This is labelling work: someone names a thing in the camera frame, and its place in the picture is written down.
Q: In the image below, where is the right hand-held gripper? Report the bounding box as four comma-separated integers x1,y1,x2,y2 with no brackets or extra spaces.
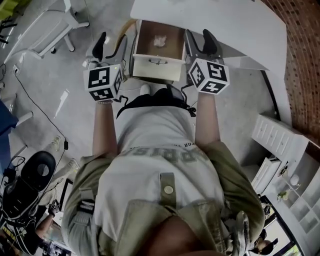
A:
183,29,230,96

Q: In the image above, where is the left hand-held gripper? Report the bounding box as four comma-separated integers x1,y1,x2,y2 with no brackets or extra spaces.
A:
83,31,129,102

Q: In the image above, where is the white paper item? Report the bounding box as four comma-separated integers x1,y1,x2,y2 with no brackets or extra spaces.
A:
152,34,168,49

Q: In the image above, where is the wooden drawer with white front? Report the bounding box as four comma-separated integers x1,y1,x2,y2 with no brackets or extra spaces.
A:
131,19,187,82

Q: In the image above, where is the person's left forearm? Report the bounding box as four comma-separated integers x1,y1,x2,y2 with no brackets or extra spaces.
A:
92,100,119,158

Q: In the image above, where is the person's right forearm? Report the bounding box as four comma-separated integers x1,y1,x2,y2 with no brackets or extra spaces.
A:
194,90,222,149

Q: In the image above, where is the white desk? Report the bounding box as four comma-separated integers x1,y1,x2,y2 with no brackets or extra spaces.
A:
129,0,288,73

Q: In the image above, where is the black waist device with screen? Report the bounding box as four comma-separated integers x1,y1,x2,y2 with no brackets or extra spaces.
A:
165,84,188,104

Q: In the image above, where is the white metal stand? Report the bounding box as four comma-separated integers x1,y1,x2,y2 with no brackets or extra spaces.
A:
4,0,90,60

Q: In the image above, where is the person's torso in white shirt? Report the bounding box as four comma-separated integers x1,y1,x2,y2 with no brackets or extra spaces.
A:
61,87,266,256

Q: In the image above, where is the blue table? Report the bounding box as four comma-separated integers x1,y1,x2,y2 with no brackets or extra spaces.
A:
0,99,20,137

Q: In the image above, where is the white cabinet with drawers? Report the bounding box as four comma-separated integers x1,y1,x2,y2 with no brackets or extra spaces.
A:
249,113,320,235

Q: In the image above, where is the small green plant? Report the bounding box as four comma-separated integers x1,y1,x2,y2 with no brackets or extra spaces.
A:
276,190,290,202

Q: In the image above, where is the metal drawer handle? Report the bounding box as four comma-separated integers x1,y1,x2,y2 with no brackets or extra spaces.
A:
148,58,169,66

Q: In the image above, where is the black curved floor rail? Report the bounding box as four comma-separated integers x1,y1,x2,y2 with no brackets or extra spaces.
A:
259,69,280,119

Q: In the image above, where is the black floor cable with adapter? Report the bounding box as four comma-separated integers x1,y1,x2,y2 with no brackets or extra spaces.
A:
13,71,70,151

